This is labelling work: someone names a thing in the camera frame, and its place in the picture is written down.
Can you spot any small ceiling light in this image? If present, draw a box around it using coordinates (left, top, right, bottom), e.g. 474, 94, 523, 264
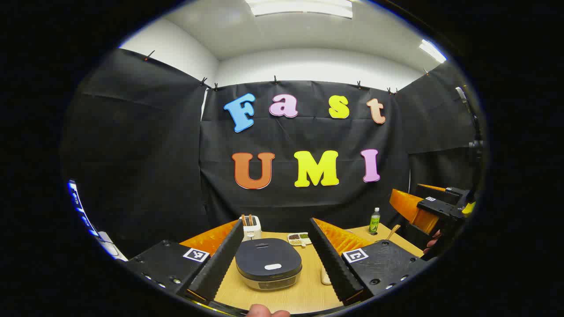
419, 39, 447, 64

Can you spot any white toaster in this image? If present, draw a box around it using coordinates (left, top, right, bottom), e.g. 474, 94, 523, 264
239, 215, 262, 242

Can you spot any black stand with cables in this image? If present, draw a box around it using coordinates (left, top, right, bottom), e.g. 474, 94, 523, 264
455, 86, 484, 185

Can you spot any dark grey rice cooker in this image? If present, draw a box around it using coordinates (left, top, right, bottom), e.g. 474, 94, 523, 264
235, 238, 303, 291

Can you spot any small divided grain dish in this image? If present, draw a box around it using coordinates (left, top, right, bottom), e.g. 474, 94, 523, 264
287, 232, 312, 247

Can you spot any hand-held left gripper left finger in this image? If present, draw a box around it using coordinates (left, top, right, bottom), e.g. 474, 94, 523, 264
127, 219, 245, 303

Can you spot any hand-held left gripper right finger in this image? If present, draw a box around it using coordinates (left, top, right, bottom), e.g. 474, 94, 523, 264
309, 217, 430, 306

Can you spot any white blue-edged device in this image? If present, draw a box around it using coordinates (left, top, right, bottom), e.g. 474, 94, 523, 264
67, 178, 128, 261

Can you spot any large ceiling light panel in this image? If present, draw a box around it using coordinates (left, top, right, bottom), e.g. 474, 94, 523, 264
245, 0, 354, 19

